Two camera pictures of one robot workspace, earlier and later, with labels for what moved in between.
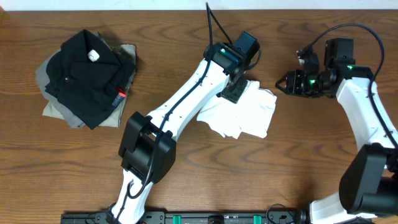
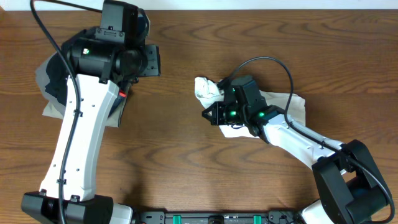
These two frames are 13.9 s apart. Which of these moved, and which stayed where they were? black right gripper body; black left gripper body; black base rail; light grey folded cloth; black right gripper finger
Moved: black left gripper body; black right gripper finger; black right gripper body
Stayed: light grey folded cloth; black base rail
